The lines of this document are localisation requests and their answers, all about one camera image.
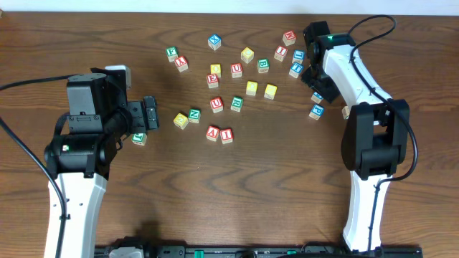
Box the blue 2 block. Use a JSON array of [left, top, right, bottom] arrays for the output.
[[311, 92, 323, 104]]

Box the red A block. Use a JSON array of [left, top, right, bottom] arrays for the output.
[[206, 126, 219, 142]]

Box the red i block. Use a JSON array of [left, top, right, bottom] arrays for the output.
[[220, 128, 234, 144], [274, 46, 288, 62]]

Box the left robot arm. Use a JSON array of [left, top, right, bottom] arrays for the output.
[[44, 65, 158, 257]]

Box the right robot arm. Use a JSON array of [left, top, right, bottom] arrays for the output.
[[301, 21, 416, 256]]

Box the blue T block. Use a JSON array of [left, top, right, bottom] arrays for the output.
[[289, 62, 304, 79]]

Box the blue L block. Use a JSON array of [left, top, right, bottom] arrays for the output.
[[292, 49, 306, 64]]

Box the blue P block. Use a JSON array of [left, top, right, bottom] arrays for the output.
[[309, 104, 325, 120]]

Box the yellow 2 block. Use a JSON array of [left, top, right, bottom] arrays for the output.
[[174, 113, 189, 130]]

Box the green J block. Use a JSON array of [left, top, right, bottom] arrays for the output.
[[131, 133, 148, 145]]

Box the plain white wooden block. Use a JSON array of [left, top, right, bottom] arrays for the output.
[[341, 106, 350, 120]]

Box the green N block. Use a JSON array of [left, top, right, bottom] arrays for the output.
[[188, 108, 201, 123]]

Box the yellow block centre right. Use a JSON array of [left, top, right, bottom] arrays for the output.
[[264, 84, 278, 100]]

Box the red W block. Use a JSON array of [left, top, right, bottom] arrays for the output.
[[283, 30, 297, 46]]

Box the red Y block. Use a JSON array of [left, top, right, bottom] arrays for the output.
[[174, 56, 189, 72]]

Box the green F block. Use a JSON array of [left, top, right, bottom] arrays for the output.
[[166, 46, 179, 62]]

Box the green B block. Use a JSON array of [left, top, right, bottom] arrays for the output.
[[257, 58, 270, 73]]

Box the yellow block centre left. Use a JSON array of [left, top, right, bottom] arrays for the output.
[[246, 81, 258, 96]]

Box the red E block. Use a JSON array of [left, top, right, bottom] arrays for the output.
[[206, 74, 219, 89]]

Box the red U block lower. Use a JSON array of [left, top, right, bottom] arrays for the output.
[[210, 97, 224, 113]]

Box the red u block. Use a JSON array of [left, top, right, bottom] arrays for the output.
[[210, 97, 224, 113], [230, 63, 243, 78]]

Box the yellow block upper left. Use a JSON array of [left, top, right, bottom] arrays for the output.
[[210, 64, 222, 78]]

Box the yellow block top centre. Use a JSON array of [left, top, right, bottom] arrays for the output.
[[241, 47, 255, 64]]

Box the red U block upper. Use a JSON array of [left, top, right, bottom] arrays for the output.
[[230, 63, 243, 78]]

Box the green R block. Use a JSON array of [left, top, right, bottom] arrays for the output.
[[230, 96, 243, 112]]

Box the blue X block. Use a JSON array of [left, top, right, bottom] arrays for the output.
[[208, 34, 222, 51]]

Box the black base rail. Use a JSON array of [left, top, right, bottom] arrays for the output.
[[94, 243, 423, 258]]

